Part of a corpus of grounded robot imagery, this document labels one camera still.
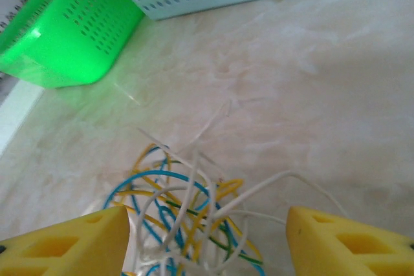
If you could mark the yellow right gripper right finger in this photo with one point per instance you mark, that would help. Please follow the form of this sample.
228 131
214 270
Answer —
355 247

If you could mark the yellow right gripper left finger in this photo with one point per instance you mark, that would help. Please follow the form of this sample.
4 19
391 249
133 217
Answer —
64 247

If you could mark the picture book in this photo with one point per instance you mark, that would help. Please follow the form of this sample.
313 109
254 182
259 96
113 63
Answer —
16 111

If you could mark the green plastic basket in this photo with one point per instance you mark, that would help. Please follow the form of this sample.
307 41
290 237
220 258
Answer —
58 37

